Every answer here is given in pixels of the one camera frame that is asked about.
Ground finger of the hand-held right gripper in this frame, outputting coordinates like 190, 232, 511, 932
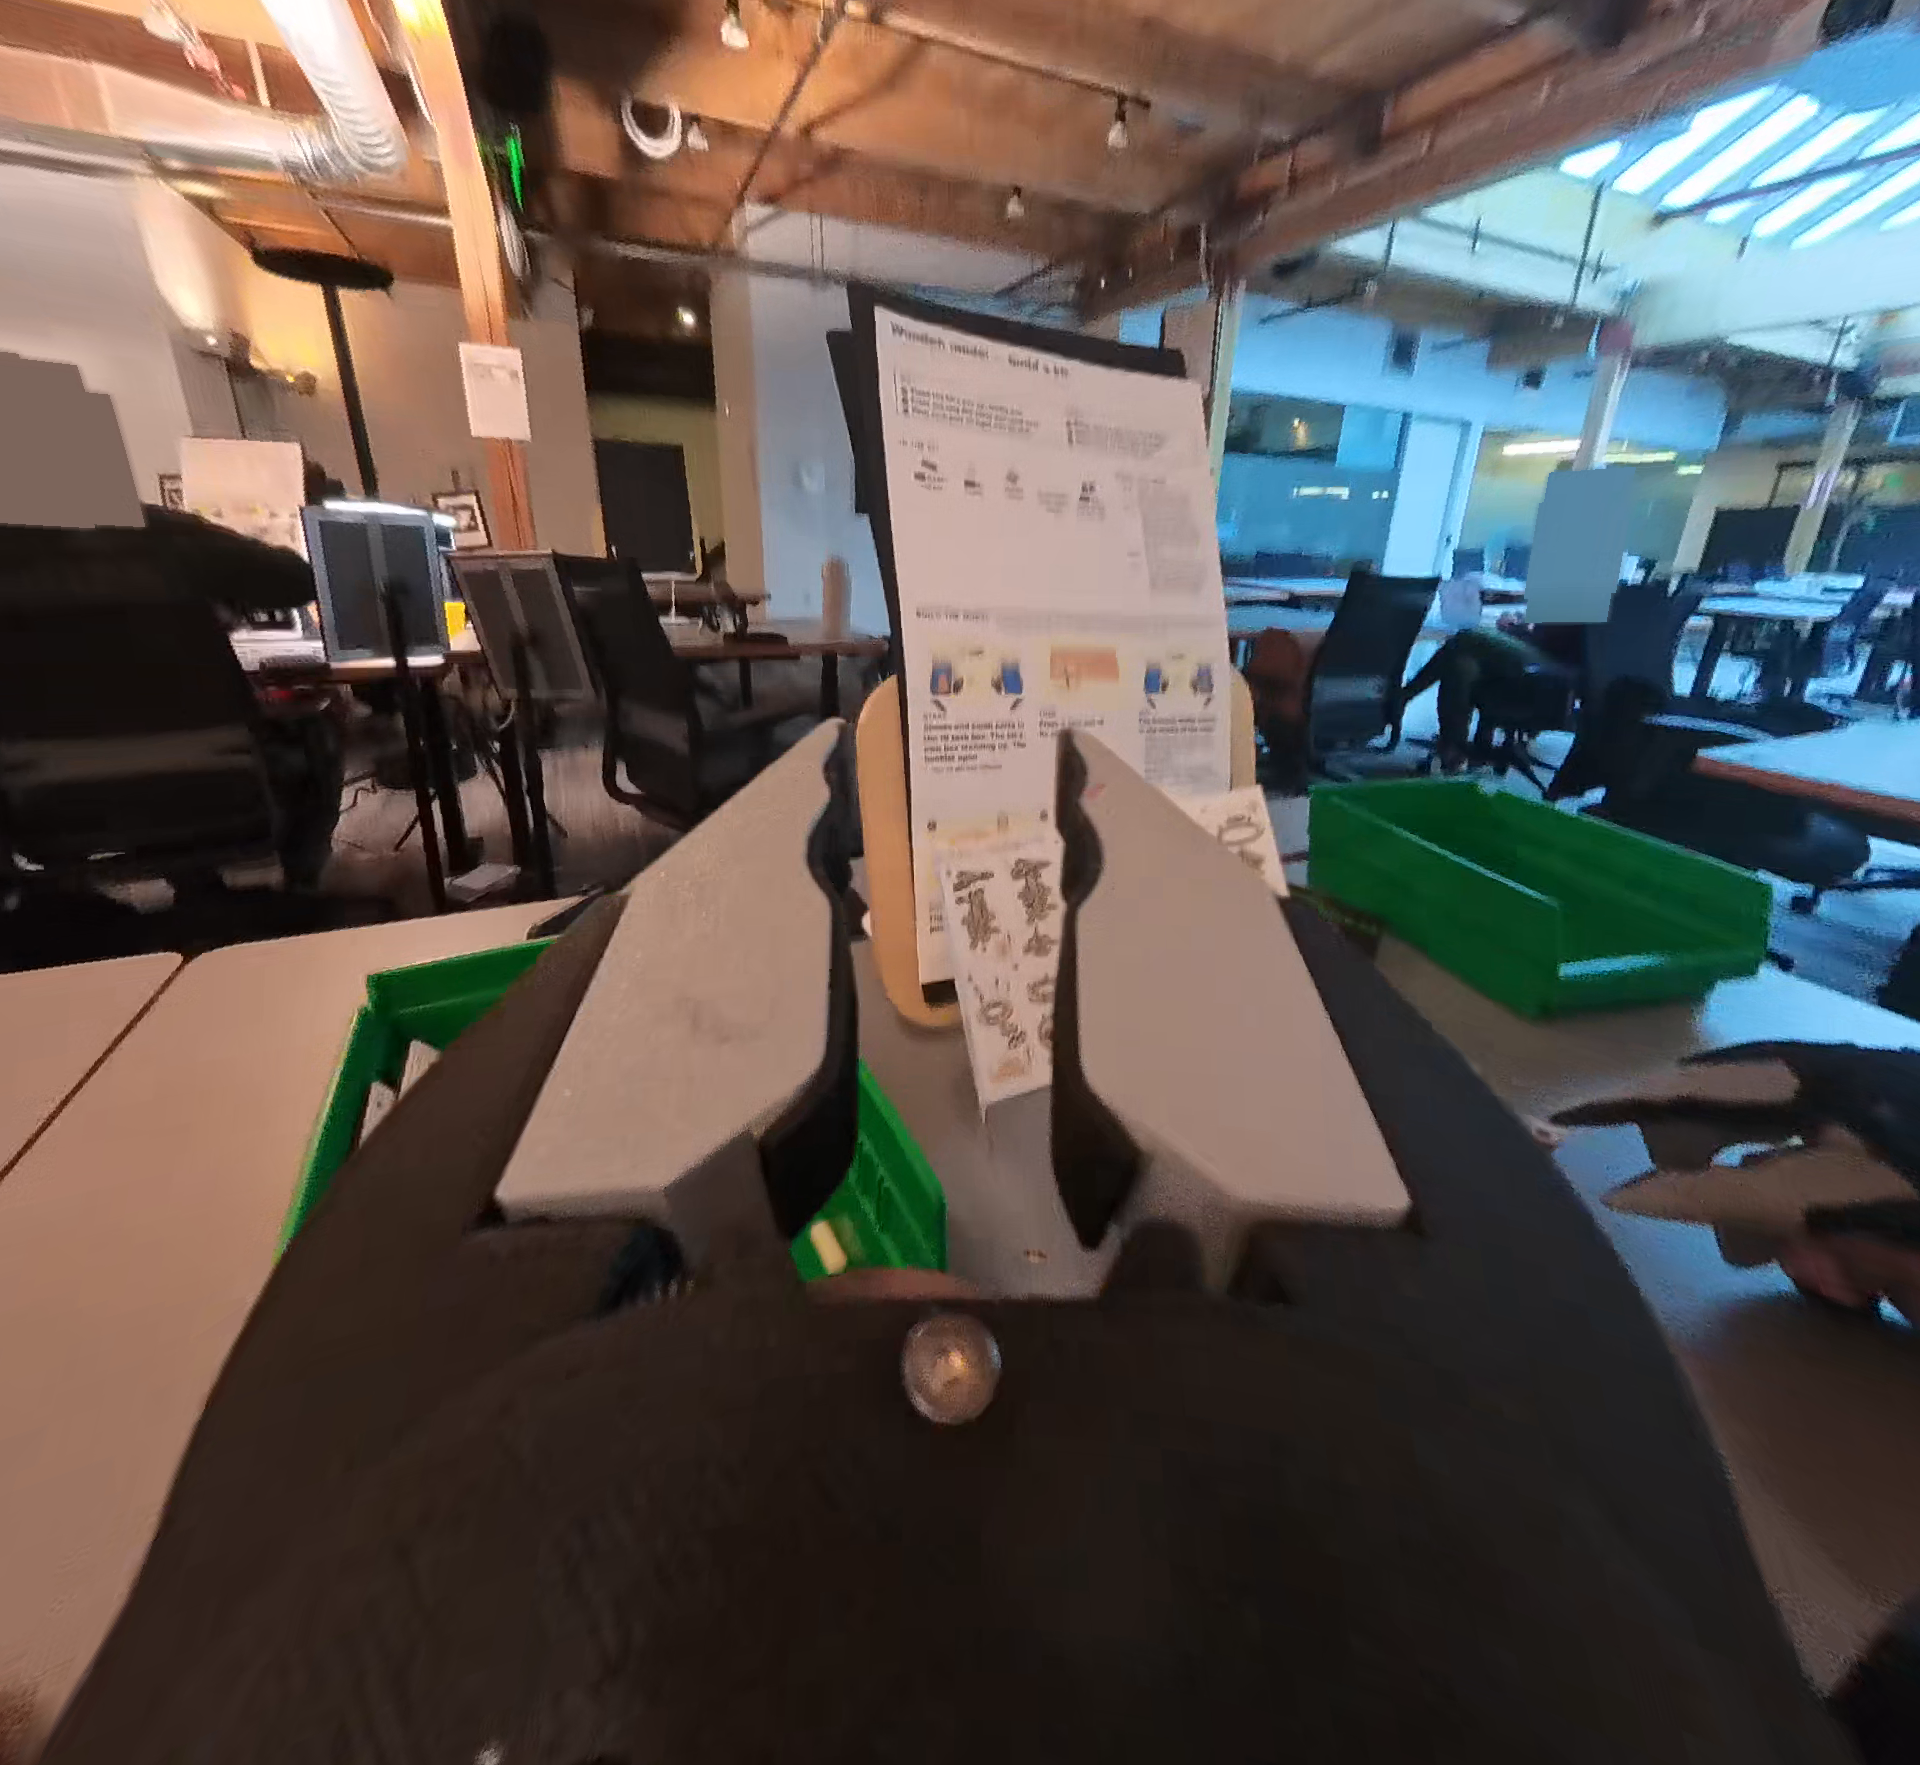
1598, 1141, 1895, 1275
1552, 1041, 1824, 1176

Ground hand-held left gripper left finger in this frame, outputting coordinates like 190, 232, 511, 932
491, 722, 865, 1238

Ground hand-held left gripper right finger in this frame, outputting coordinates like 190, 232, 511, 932
1047, 728, 1416, 1252

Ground folded assembly instruction booklet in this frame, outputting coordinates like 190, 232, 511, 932
931, 783, 1293, 1123

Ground wooden sheet stand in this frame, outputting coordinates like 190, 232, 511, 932
854, 667, 1260, 1033

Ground nested green plastic bins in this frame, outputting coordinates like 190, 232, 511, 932
1306, 777, 1776, 1020

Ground green bin holding wooden sheets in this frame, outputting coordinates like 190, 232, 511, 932
277, 935, 952, 1275

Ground black mesh office chair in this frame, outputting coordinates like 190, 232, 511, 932
1265, 567, 1441, 792
555, 550, 785, 831

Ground white topped table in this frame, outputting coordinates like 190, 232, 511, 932
1691, 715, 1920, 849

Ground wooden office desk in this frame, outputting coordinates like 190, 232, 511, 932
644, 617, 890, 719

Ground grey panel on stand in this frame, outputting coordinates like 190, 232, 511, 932
446, 546, 596, 708
298, 500, 454, 668

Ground white task instruction sheet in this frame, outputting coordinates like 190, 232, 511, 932
868, 305, 1236, 1004

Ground black clipboard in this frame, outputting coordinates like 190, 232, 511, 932
826, 280, 1189, 522

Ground whiteboard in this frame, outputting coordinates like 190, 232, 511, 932
178, 435, 311, 562

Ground black floor lamp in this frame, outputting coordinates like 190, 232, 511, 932
250, 244, 397, 508

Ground white wall notice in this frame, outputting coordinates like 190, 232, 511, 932
456, 339, 533, 444

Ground silver ventilation duct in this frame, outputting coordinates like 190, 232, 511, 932
169, 0, 410, 181

